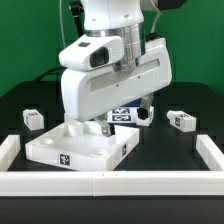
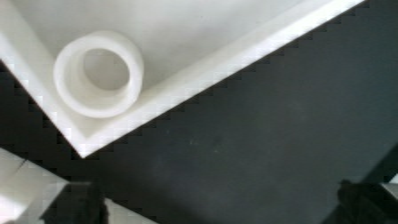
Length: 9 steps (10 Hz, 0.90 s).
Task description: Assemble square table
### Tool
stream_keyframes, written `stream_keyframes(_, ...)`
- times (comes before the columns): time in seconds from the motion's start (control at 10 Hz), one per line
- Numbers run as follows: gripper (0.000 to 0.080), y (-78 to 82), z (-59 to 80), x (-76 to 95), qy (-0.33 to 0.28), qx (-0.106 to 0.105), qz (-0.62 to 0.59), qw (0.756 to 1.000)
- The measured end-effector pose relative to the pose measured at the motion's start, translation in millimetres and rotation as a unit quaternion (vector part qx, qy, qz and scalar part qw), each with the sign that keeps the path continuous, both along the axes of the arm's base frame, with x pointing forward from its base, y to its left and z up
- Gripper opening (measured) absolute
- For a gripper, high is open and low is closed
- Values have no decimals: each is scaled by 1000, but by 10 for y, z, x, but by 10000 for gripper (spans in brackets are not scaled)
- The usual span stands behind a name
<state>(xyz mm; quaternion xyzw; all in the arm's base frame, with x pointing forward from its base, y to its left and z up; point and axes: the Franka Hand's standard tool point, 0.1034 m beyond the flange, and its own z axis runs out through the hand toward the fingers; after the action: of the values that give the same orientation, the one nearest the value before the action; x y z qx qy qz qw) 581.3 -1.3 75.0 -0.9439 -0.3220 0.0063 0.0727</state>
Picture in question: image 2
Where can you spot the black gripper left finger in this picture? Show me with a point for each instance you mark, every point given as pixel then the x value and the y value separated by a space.
pixel 77 207

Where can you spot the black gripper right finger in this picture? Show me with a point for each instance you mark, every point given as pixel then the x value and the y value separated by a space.
pixel 368 203

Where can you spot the white square tabletop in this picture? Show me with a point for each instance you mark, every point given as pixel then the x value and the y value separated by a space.
pixel 116 57

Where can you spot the white U-shaped obstacle fence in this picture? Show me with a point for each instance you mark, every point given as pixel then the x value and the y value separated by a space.
pixel 31 187

